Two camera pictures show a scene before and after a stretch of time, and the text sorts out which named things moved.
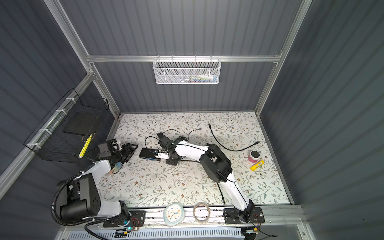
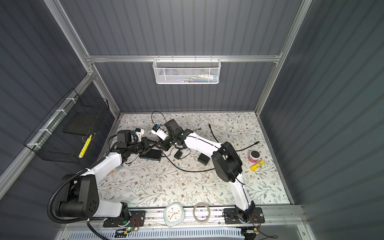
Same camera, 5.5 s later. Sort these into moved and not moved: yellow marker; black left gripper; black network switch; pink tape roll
Moved: black left gripper
Not moved: pink tape roll; black network switch; yellow marker
